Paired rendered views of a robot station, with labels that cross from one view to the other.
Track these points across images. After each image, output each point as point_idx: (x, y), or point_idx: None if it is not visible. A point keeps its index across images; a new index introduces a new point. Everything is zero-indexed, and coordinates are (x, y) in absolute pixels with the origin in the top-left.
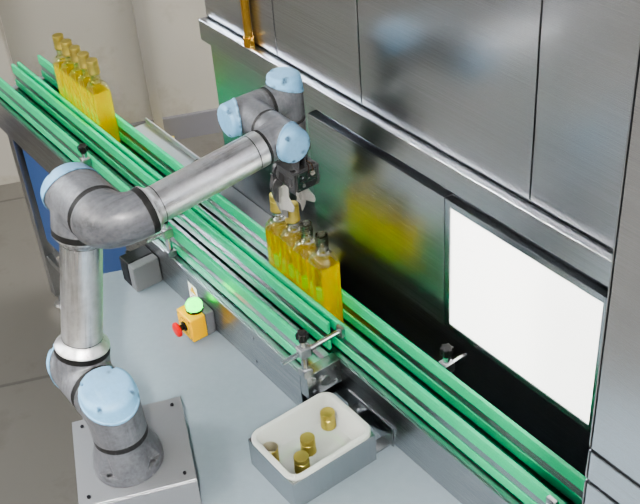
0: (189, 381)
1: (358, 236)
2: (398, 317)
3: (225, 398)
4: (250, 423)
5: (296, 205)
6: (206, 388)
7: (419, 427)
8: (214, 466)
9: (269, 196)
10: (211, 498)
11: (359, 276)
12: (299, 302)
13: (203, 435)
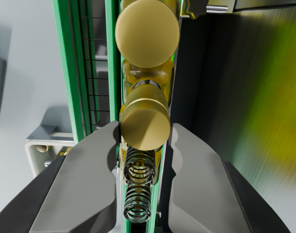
0: (24, 13)
1: (230, 151)
2: (201, 134)
3: (47, 58)
4: (54, 95)
5: (153, 147)
6: (36, 34)
7: (121, 214)
8: (14, 110)
9: (115, 24)
10: (3, 130)
11: (219, 83)
12: (110, 114)
13: (15, 81)
